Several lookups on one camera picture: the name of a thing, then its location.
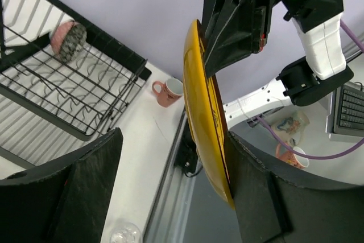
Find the black wire dish rack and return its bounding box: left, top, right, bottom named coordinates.
left=1, top=0, right=151, bottom=168

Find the clear glass cup right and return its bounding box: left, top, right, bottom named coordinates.
left=110, top=221, right=143, bottom=243

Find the floral patterned bowl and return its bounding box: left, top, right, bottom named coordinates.
left=49, top=20, right=87, bottom=64

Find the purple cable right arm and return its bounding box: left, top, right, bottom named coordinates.
left=255, top=19, right=364, bottom=160

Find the aluminium rail frame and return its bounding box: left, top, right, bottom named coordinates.
left=143, top=110, right=196, bottom=242

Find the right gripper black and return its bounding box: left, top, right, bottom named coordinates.
left=201, top=0, right=327, bottom=77

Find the black computer keyboard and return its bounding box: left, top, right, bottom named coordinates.
left=325, top=82, right=363, bottom=143

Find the pink white mug on floor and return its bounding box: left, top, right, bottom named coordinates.
left=275, top=143, right=309, bottom=169

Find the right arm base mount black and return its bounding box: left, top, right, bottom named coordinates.
left=174, top=138, right=203, bottom=178

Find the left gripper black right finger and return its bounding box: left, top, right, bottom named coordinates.
left=226, top=132, right=363, bottom=242

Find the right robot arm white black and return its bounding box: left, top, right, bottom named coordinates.
left=201, top=0, right=353, bottom=127

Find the yellow patterned plate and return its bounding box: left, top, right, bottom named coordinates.
left=183, top=19, right=235, bottom=209

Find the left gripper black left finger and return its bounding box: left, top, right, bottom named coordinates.
left=1, top=128, right=123, bottom=242

